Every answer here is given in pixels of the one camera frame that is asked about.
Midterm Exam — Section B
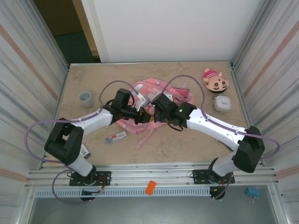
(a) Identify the blue binder clip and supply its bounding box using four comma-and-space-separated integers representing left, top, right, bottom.
246, 186, 261, 205

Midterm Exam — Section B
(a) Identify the small white tube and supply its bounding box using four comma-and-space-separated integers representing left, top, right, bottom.
105, 131, 128, 144

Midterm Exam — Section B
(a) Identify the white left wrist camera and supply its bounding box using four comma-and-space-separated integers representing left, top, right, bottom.
136, 92, 150, 112

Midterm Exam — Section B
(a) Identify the plush doll with pink hat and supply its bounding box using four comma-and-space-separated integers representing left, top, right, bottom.
202, 68, 231, 94

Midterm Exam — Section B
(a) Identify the thin black wrist wire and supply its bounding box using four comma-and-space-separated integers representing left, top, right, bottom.
167, 122, 185, 132

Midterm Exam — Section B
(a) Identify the orange plastic block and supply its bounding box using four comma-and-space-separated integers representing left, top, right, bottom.
145, 180, 157, 196

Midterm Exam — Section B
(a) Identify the slotted grey cable tray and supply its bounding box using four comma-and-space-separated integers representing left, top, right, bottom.
34, 188, 211, 198

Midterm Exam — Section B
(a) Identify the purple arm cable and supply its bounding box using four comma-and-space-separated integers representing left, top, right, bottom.
24, 80, 145, 205
163, 74, 281, 200

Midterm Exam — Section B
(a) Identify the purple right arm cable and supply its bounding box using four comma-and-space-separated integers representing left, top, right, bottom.
163, 74, 281, 200

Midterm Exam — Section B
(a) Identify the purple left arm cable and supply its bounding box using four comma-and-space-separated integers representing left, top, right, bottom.
24, 80, 145, 205

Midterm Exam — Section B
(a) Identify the aluminium mounting rail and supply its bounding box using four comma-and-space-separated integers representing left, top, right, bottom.
24, 163, 280, 189

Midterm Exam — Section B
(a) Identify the pink school backpack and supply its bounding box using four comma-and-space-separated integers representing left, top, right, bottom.
116, 78, 196, 150

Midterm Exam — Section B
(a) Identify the tan wooden door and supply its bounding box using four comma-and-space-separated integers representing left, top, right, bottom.
71, 0, 101, 57

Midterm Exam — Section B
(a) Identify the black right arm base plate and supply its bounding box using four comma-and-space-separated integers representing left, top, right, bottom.
192, 169, 235, 185

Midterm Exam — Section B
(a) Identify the white square box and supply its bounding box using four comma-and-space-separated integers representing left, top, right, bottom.
214, 94, 232, 112

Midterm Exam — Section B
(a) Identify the black white card pack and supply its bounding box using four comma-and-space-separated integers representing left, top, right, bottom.
80, 144, 92, 160

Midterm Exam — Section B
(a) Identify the grey plastic cup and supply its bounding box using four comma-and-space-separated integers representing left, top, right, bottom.
78, 91, 95, 108

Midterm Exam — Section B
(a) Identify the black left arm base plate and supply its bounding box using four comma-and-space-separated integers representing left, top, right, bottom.
69, 171, 112, 187

